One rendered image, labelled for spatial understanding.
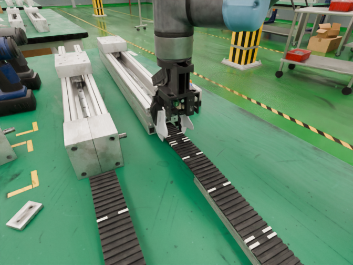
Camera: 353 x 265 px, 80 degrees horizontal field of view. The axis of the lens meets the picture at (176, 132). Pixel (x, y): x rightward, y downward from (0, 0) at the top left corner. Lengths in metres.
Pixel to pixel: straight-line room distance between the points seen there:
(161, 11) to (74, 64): 0.47
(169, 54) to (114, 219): 0.30
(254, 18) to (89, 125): 0.36
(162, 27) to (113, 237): 0.35
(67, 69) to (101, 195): 0.51
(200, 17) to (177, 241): 0.36
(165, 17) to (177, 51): 0.06
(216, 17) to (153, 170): 0.32
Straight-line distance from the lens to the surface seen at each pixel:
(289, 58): 3.42
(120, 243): 0.35
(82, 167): 0.48
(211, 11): 0.36
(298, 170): 0.55
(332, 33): 5.47
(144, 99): 0.58
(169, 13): 0.40
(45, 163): 0.58
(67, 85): 0.75
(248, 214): 0.38
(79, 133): 0.47
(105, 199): 0.40
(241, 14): 0.35
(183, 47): 0.41
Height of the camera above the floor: 1.12
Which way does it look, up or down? 35 degrees down
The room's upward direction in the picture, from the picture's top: straight up
